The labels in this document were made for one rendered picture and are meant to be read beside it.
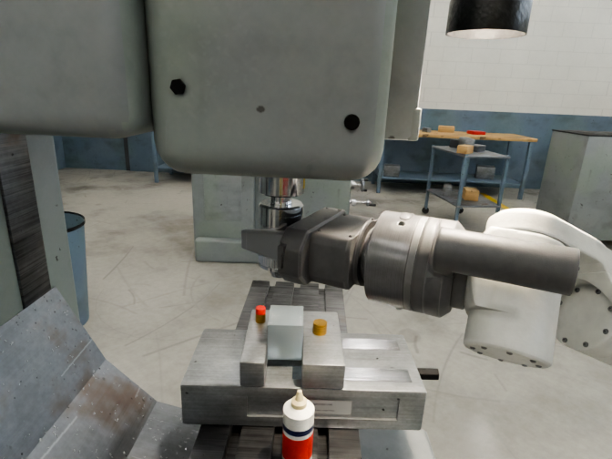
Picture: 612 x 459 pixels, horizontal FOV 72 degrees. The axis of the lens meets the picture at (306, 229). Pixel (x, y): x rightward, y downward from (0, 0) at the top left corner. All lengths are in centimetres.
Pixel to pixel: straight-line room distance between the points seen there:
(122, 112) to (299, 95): 13
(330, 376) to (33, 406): 39
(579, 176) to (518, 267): 445
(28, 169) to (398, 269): 53
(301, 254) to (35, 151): 47
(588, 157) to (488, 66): 306
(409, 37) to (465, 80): 687
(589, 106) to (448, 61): 233
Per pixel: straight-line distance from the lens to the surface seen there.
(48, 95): 36
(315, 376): 62
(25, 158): 70
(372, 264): 37
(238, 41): 33
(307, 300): 100
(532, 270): 33
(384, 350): 73
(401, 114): 41
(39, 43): 36
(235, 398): 65
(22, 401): 68
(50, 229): 76
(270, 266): 44
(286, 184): 41
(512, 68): 752
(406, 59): 41
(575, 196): 481
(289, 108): 33
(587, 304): 46
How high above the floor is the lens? 138
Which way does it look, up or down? 18 degrees down
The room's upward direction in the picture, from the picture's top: 2 degrees clockwise
